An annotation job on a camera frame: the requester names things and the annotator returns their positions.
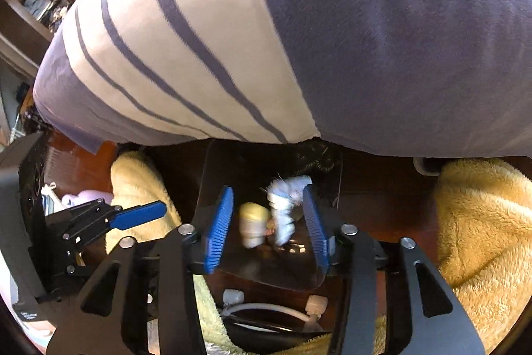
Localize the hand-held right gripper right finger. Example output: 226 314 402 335
303 185 487 355

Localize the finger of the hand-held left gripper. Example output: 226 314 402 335
44 199 168 281

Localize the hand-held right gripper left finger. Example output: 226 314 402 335
46 185 234 355

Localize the small yellow bottle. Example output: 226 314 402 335
239 202 275 249

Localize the lilac plush toy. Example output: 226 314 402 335
62 190 114 211

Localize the blue white striped duvet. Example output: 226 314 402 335
32 0 532 158

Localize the white cable with plugs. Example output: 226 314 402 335
221 288 329 335

